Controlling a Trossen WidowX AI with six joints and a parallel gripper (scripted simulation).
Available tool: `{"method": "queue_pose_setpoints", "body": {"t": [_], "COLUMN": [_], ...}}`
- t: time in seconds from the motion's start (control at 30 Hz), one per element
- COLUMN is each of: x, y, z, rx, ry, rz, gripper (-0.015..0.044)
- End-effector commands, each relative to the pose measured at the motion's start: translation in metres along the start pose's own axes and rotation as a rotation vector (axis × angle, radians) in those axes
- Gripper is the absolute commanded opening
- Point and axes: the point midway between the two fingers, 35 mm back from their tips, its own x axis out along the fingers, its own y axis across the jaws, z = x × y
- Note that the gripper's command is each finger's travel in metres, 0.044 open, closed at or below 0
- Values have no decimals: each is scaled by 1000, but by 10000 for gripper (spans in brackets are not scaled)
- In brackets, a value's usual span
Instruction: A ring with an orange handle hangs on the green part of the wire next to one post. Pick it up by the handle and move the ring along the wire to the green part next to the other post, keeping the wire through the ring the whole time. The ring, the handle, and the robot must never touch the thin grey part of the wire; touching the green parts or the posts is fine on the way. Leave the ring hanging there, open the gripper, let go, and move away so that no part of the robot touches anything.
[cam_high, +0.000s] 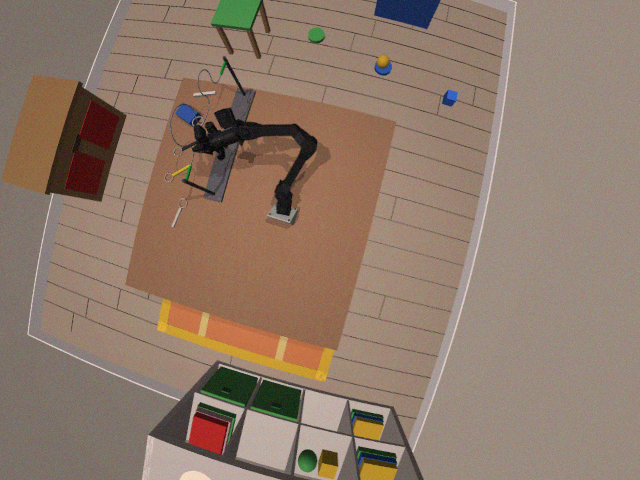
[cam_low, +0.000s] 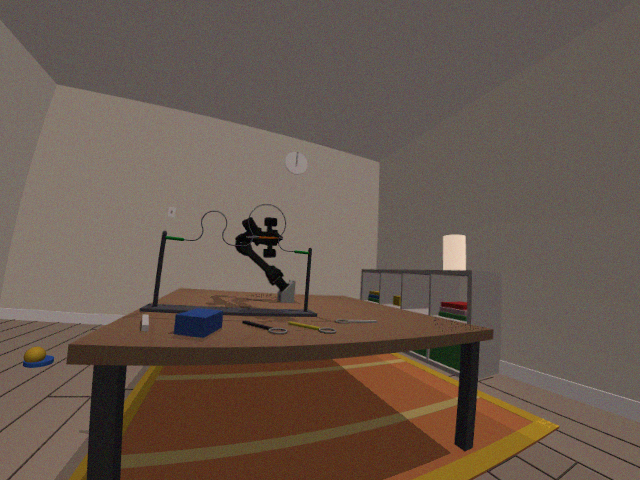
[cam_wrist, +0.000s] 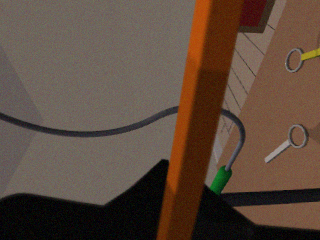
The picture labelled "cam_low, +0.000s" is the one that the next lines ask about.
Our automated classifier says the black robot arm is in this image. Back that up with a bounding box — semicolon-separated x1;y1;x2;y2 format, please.
235;217;290;291

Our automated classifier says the blue rectangular block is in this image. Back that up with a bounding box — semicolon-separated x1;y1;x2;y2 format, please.
174;308;223;338

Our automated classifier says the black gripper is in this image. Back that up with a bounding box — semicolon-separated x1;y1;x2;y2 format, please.
261;217;283;258

